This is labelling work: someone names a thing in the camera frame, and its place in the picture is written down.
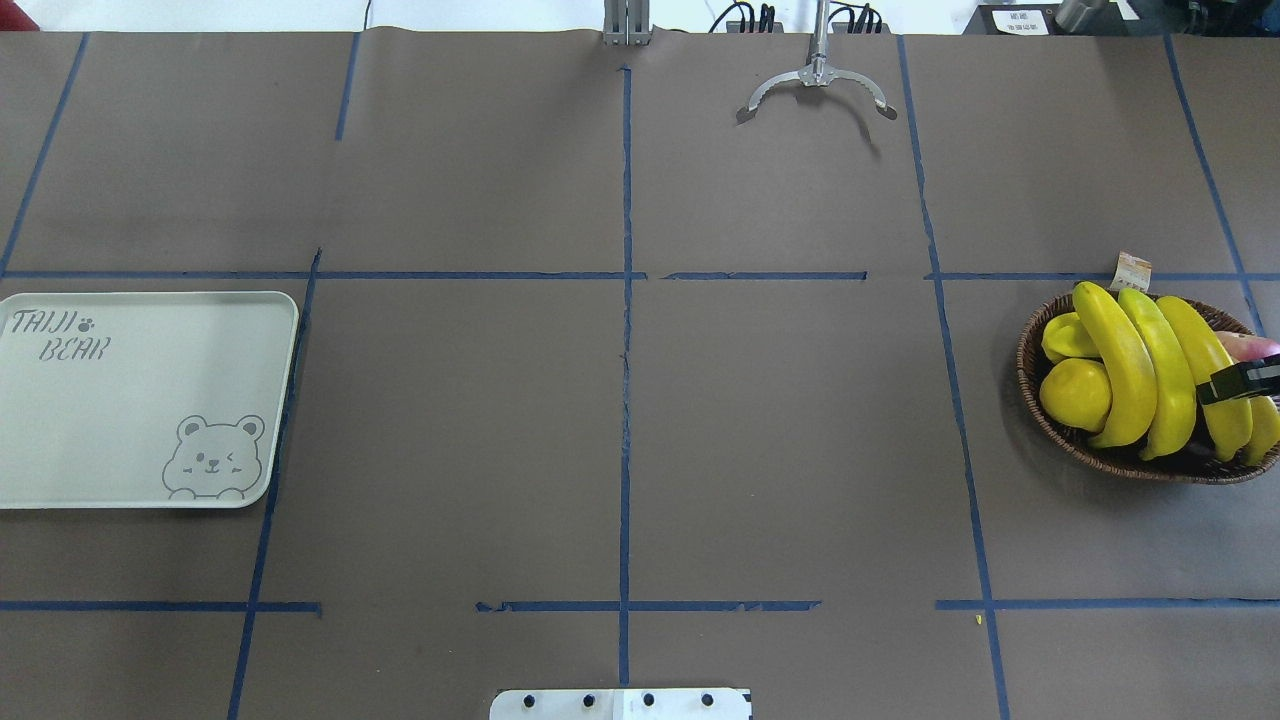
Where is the paper tag on basket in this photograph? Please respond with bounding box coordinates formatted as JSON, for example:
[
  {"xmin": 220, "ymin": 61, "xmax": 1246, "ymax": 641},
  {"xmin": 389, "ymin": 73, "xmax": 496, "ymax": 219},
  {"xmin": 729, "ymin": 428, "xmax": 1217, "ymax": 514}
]
[{"xmin": 1108, "ymin": 251, "xmax": 1155, "ymax": 293}]

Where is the black power strip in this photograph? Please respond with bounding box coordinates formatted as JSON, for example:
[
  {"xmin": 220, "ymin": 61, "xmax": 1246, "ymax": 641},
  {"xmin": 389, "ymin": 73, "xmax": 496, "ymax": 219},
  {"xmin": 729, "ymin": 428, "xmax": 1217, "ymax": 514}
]
[{"xmin": 707, "ymin": 1, "xmax": 890, "ymax": 35}]

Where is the red pink apple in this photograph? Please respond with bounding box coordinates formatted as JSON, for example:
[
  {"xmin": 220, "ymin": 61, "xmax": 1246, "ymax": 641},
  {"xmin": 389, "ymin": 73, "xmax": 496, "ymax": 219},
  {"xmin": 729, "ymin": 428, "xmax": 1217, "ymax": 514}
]
[{"xmin": 1215, "ymin": 331, "xmax": 1280, "ymax": 363}]

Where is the yellow green starfruit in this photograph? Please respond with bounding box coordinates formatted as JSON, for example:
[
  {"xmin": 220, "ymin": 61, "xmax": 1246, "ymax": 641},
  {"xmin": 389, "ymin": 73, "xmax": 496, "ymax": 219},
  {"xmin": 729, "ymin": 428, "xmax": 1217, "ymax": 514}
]
[{"xmin": 1041, "ymin": 313, "xmax": 1101, "ymax": 365}]

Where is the white metal base plate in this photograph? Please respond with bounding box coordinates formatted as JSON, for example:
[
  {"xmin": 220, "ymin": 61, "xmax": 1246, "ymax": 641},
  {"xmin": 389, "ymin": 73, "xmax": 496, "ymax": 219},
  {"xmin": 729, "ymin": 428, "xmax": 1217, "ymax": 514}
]
[{"xmin": 489, "ymin": 687, "xmax": 754, "ymax": 719}]

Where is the yellow lemon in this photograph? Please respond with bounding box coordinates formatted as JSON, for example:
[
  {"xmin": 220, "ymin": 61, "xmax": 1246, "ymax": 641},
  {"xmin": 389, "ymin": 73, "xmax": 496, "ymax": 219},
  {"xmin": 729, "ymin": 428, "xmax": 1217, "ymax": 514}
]
[{"xmin": 1039, "ymin": 357, "xmax": 1114, "ymax": 434}]

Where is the brown wicker basket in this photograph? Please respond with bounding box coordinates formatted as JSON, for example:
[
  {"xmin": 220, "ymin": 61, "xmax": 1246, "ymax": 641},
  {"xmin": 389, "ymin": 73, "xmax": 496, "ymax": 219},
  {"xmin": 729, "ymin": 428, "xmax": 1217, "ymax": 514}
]
[{"xmin": 1009, "ymin": 293, "xmax": 1277, "ymax": 486}]

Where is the yellow banana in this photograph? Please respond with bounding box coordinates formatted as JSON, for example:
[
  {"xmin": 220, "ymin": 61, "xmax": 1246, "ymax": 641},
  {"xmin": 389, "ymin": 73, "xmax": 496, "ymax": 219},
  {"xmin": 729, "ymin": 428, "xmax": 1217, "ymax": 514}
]
[
  {"xmin": 1242, "ymin": 395, "xmax": 1280, "ymax": 466},
  {"xmin": 1117, "ymin": 287, "xmax": 1198, "ymax": 461},
  {"xmin": 1071, "ymin": 281, "xmax": 1157, "ymax": 448},
  {"xmin": 1156, "ymin": 295, "xmax": 1254, "ymax": 462}
]

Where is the pale green bear tray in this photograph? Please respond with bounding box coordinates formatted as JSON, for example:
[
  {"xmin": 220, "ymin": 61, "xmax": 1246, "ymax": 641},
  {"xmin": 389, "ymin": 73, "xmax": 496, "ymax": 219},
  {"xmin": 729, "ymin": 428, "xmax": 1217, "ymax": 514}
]
[{"xmin": 1, "ymin": 291, "xmax": 300, "ymax": 509}]

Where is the aluminium frame post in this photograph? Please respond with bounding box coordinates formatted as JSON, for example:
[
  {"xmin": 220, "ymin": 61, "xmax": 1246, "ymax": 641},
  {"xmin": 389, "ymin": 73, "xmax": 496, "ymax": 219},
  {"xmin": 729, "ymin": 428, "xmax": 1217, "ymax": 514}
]
[{"xmin": 602, "ymin": 0, "xmax": 653, "ymax": 47}]

